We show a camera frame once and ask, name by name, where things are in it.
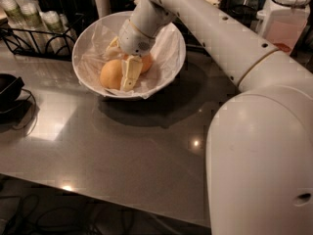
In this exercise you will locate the front left orange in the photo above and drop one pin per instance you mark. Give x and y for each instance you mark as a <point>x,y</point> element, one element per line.
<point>111,74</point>

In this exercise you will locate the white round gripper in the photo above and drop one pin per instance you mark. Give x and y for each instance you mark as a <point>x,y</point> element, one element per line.
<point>133,39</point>

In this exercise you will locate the orange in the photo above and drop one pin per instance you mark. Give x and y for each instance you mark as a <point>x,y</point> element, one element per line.
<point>111,74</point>
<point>145,61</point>

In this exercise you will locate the paper cup stack right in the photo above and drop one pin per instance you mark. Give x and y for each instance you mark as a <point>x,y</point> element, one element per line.
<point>54,24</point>

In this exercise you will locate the black tray object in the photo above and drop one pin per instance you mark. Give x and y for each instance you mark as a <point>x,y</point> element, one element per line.
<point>10,88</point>

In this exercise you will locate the paper cup stack left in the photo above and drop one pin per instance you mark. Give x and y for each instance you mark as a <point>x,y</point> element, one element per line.
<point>14,13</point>

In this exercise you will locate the paper cup stack middle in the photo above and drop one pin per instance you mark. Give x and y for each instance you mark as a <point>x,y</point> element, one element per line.
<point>31,16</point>

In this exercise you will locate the back right orange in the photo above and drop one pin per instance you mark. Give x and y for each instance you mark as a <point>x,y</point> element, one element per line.
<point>145,61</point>

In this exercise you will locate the white cylinder container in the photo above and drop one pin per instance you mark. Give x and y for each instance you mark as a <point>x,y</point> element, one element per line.
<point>101,0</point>

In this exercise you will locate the black mesh basket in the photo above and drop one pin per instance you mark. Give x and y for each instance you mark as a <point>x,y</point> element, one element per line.
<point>243,14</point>

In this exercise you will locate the paper cup stack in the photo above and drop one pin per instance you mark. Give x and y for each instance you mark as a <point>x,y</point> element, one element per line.
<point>14,13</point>
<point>31,16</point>
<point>54,24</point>

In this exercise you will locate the clear plastic bowl liner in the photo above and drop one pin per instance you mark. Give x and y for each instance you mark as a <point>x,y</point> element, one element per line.
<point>94,49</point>

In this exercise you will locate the white bowl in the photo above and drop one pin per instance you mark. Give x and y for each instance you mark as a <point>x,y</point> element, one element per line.
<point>98,26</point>

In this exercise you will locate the black wire cup rack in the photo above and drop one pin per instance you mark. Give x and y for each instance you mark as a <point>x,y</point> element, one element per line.
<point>43,44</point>

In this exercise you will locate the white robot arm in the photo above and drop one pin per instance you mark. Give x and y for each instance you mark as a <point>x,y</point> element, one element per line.
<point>259,148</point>

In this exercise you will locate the white appliance with lid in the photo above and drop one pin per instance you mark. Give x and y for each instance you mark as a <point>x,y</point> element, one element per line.
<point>281,22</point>

